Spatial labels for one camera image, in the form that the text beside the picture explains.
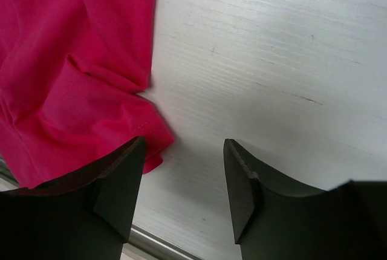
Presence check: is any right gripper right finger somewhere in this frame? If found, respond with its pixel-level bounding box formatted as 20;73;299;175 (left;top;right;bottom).
223;139;386;259

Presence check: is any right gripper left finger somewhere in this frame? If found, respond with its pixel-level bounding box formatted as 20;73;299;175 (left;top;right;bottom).
0;136;148;260

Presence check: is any pink t-shirt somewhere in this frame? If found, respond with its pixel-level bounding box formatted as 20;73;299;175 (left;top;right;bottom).
1;0;174;188

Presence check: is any aluminium table rail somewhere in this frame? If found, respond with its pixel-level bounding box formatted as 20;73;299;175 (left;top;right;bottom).
0;157;200;260

